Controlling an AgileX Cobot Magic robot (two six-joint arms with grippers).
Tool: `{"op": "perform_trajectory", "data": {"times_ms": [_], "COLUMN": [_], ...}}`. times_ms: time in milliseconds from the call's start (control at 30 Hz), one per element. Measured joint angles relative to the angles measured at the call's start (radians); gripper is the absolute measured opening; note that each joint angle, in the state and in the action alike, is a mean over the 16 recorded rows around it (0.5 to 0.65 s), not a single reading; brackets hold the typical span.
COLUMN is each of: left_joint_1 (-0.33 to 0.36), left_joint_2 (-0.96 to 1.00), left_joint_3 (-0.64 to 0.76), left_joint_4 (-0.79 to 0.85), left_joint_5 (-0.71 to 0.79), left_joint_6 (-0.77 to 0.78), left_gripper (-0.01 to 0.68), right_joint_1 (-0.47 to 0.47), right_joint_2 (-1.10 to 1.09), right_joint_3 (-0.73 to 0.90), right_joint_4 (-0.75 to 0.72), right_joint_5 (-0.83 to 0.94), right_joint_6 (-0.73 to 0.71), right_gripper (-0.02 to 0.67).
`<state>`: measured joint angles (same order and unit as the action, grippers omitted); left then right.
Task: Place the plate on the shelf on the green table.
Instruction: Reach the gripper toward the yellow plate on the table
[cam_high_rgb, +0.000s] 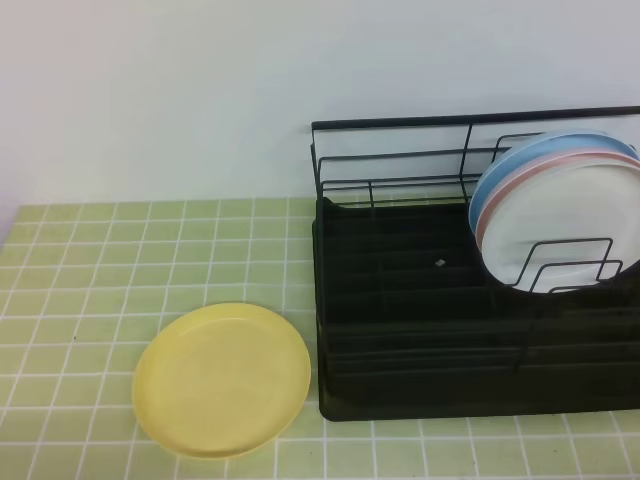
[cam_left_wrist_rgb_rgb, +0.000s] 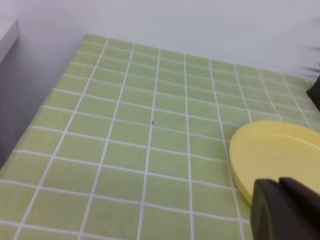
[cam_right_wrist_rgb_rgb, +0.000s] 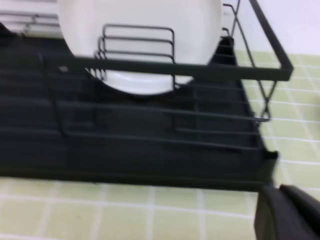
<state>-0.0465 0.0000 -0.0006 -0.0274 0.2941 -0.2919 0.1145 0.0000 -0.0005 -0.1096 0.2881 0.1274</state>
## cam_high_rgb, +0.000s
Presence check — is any yellow plastic plate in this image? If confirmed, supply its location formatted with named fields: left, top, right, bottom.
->
left=132, top=303, right=311, bottom=459

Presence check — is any blue plate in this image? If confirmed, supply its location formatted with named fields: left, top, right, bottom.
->
left=468, top=130, right=639, bottom=232

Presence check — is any white plate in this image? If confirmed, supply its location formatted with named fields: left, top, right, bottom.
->
left=476, top=160, right=639, bottom=294

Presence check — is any pink plate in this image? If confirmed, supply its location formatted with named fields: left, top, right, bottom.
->
left=470, top=149, right=639, bottom=248

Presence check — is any black wire dish rack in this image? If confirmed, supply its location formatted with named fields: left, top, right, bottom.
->
left=310, top=106, right=639, bottom=421

